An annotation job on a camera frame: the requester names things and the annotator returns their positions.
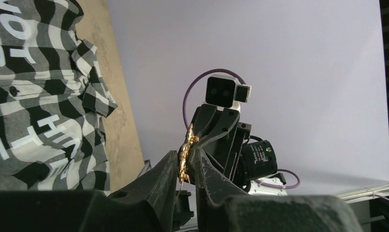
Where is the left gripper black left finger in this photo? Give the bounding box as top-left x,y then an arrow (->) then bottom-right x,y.
0,150 -> 177,232

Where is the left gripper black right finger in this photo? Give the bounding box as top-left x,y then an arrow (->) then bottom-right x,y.
189,149 -> 362,232

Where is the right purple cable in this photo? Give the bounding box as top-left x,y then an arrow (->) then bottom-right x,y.
182,68 -> 301,190

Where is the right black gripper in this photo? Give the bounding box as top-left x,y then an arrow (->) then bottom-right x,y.
189,104 -> 278,192

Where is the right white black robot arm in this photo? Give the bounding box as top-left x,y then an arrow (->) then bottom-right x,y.
191,103 -> 287,196

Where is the gold glitter brooch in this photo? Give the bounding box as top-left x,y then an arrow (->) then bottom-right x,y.
178,124 -> 200,185

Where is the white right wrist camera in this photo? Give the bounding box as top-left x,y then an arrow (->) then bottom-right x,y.
205,74 -> 252,111

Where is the black white plaid shirt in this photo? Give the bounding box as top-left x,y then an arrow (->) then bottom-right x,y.
0,0 -> 117,195

